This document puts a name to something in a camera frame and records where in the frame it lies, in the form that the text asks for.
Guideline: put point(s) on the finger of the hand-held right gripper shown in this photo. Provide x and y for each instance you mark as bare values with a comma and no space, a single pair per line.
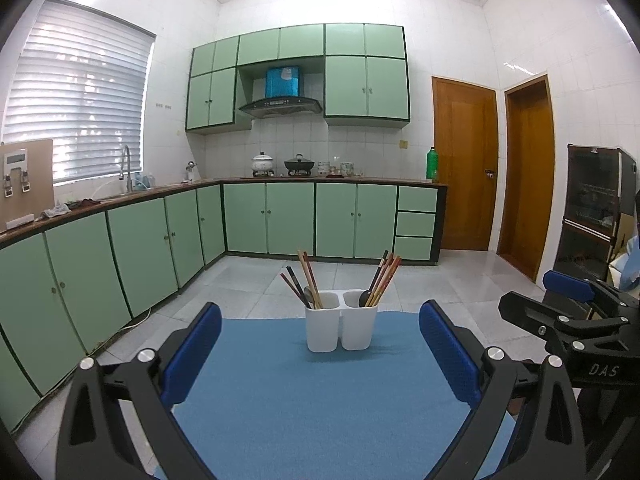
567,284
530,312

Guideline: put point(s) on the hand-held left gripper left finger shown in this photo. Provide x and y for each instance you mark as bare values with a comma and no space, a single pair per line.
195,355

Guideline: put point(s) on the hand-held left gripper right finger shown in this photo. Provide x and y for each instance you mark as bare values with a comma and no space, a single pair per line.
450,355

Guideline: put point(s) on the white utensil holder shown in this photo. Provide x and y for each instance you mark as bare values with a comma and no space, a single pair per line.
325,330

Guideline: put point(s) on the light blue cloth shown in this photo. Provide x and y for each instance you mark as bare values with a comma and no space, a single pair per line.
632,265

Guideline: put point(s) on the cardboard box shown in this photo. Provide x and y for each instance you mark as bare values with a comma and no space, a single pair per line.
624,230

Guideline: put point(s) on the black glass-door cabinet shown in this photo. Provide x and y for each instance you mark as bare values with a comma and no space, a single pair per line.
590,190

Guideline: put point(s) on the dark spoon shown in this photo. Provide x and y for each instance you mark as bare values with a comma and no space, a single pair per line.
364,299

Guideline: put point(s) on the wooden door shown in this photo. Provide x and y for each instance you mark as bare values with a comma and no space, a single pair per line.
525,185
465,160

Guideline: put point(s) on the green cabinet drawer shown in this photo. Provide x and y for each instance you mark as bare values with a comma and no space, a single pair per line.
418,199
414,248
415,224

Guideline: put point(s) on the blue table mat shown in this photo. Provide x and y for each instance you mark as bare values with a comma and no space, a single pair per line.
300,400

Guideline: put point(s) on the metal spoon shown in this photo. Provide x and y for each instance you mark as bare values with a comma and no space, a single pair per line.
309,294

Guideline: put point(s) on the green bottle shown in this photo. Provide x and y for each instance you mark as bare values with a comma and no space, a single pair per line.
432,165

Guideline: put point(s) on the pale blue container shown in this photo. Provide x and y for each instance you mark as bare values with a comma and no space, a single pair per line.
145,182

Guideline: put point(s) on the small metal kettle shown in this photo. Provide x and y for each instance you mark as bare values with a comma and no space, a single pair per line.
191,171

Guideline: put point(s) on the metal kitchen faucet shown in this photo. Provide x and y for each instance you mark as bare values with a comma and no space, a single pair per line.
128,170

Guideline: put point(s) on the grey rag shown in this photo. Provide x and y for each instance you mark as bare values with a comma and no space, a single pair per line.
56,210

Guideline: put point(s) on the white cooking pot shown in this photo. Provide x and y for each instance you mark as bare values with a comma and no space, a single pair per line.
262,162

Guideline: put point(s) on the glass jar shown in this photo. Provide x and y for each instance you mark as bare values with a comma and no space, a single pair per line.
324,168
347,169

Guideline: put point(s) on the black wok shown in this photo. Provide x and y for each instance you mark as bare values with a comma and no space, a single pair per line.
300,164

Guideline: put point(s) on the brown cardboard board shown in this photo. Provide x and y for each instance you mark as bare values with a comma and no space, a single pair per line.
42,185

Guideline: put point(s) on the black range hood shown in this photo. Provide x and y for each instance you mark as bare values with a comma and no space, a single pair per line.
280,106

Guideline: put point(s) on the green upper kitchen cabinets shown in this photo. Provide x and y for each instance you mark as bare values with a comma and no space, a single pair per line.
385,85

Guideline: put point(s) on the white window blind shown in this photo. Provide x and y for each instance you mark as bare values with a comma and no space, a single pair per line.
75,100

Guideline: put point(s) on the blue hood chimney cover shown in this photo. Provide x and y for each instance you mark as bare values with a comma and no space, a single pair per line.
282,82

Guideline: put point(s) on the white wall-mount device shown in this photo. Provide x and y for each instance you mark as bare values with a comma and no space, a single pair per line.
15,160

